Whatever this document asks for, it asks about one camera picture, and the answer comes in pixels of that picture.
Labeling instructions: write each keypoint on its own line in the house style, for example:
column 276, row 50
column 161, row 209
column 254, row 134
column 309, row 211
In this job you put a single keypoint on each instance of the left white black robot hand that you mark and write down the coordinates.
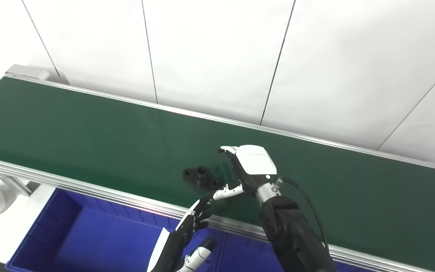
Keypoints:
column 176, row 249

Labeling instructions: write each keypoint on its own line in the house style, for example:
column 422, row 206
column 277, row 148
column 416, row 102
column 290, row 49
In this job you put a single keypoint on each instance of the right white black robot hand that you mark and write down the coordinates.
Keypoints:
column 255, row 162

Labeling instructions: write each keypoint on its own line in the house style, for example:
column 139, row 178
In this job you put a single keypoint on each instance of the green conveyor belt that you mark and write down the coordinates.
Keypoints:
column 89, row 189
column 108, row 143

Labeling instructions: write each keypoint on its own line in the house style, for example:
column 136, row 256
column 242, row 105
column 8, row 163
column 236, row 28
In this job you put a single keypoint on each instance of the grey conveyor motor box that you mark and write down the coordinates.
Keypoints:
column 26, row 71

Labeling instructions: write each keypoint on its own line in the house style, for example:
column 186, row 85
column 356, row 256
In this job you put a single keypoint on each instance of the blue plastic bin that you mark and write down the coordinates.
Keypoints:
column 100, row 241
column 244, row 253

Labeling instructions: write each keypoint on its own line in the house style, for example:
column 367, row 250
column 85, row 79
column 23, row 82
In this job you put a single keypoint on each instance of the black flanged machine part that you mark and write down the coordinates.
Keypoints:
column 200, row 177

